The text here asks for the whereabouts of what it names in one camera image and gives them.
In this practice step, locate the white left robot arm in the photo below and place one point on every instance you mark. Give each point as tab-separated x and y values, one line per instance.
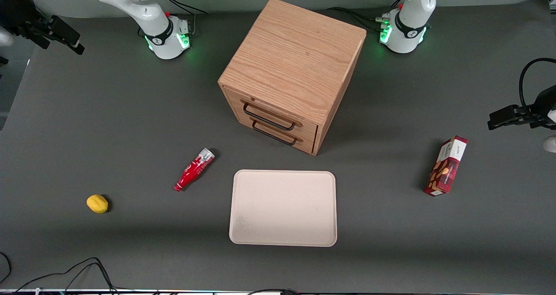
410	21

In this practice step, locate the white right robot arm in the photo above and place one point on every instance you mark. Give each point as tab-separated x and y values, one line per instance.
143	12

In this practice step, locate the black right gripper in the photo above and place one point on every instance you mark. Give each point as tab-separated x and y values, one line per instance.
18	14

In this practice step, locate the beige plastic tray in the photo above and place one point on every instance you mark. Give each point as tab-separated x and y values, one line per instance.
284	208

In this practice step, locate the red snack box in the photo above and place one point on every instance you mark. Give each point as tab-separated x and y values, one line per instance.
447	167

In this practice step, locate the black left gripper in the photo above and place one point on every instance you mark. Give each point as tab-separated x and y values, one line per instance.
540	105

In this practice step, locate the wooden drawer cabinet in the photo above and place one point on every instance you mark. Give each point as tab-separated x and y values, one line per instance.
295	64

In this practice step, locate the red coke bottle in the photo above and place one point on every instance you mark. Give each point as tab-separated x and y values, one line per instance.
193	171

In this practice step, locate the yellow lemon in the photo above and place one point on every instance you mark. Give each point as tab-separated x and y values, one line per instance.
97	203

